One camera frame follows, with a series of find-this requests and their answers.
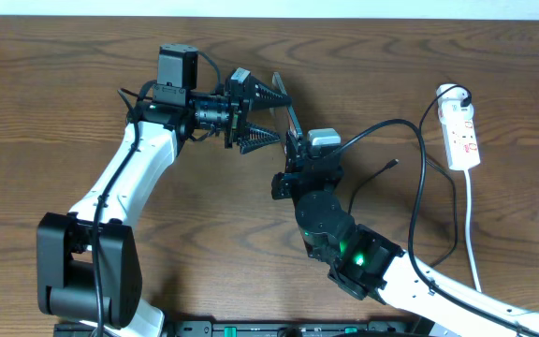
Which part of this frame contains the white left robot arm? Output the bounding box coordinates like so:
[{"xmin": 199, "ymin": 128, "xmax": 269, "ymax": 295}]
[{"xmin": 36, "ymin": 43, "xmax": 291, "ymax": 336}]

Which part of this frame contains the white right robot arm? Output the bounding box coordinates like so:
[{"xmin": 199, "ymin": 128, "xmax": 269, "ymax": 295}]
[{"xmin": 272, "ymin": 129, "xmax": 539, "ymax": 336}]

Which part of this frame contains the Galaxy smartphone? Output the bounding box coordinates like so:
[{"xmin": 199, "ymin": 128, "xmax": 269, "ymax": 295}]
[{"xmin": 269, "ymin": 72, "xmax": 304, "ymax": 145}]

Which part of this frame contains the white power strip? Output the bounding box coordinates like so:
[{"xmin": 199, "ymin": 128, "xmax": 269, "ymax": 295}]
[{"xmin": 436, "ymin": 83, "xmax": 481, "ymax": 171}]

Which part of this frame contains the black USB-C charging cable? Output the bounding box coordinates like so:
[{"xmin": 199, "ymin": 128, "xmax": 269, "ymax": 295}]
[{"xmin": 346, "ymin": 84, "xmax": 473, "ymax": 269}]

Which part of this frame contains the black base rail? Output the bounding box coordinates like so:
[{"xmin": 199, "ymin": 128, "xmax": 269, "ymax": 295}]
[{"xmin": 53, "ymin": 319, "xmax": 439, "ymax": 337}]

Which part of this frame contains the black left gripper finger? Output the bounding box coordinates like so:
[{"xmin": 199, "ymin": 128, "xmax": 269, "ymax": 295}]
[
  {"xmin": 248, "ymin": 77, "xmax": 292, "ymax": 110},
  {"xmin": 238, "ymin": 123, "xmax": 281, "ymax": 154}
]

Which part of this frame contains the white power strip cord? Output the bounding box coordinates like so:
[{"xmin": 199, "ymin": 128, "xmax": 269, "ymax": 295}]
[{"xmin": 462, "ymin": 168, "xmax": 482, "ymax": 293}]

